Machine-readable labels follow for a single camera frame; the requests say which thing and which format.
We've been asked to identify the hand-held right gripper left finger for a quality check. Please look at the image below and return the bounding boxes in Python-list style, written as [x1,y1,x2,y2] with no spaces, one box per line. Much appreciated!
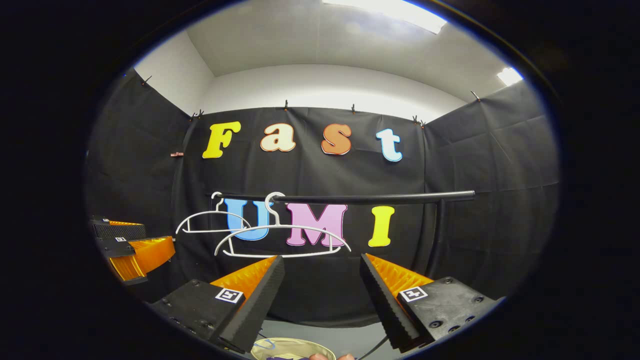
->
[150,255,286,353]

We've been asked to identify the beige laundry hamper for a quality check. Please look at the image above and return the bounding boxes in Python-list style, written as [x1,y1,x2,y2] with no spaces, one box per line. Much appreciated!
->
[250,337,337,360]

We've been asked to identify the black clothes rack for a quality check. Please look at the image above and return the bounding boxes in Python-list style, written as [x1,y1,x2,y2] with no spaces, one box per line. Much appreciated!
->
[207,190,476,281]

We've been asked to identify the white plastic hanger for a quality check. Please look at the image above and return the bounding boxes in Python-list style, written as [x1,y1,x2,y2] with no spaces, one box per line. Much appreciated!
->
[176,191,251,235]
[215,192,352,258]

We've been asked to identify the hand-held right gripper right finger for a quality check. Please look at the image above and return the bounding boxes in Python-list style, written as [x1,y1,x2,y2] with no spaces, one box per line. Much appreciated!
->
[360,252,505,351]

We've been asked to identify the small ceiling light panel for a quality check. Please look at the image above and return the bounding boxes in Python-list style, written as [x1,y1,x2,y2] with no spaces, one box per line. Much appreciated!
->
[496,66,524,87]

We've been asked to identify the long ceiling light panel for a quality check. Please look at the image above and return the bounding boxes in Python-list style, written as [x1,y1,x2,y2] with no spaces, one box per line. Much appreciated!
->
[322,0,448,35]

